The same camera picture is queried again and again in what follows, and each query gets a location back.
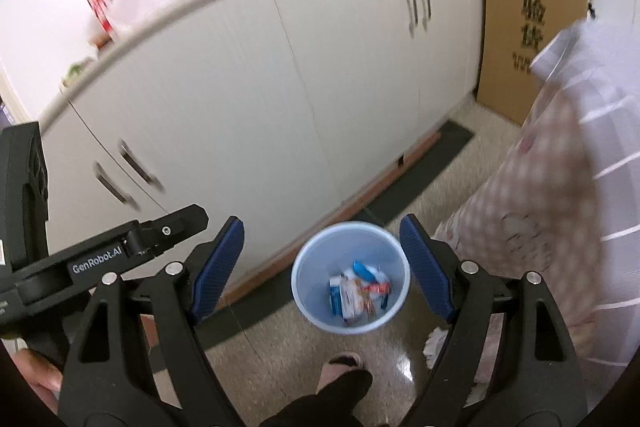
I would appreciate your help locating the small green item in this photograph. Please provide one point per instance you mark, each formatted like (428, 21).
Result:
(77, 72)

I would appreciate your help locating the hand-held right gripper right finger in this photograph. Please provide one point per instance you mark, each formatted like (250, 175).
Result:
(425, 267)

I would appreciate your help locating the pink checked bed skirt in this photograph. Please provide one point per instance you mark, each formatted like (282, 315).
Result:
(540, 187)

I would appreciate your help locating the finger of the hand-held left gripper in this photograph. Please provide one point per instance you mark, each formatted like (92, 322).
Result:
(170, 229)

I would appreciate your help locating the large cardboard box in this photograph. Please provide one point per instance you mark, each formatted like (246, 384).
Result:
(505, 57)

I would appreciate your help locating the person's black trouser leg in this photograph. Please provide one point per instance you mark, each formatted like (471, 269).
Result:
(325, 402)

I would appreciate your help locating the person's left hand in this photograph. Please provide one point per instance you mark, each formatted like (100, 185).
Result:
(40, 372)

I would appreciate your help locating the light blue trash bin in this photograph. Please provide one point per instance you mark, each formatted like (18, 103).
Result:
(320, 257)

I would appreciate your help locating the blue and white packet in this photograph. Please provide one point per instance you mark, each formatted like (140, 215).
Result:
(367, 271)

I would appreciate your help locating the white fluffy cloth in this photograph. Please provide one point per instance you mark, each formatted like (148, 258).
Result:
(437, 342)

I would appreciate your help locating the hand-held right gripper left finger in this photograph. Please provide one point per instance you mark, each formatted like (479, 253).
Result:
(220, 267)

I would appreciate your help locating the pink slipper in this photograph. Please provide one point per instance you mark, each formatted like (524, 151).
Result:
(345, 363)

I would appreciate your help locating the white carton box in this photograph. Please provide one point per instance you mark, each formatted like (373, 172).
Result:
(347, 299)

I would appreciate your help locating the white low cabinet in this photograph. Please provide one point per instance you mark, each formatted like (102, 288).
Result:
(250, 107)

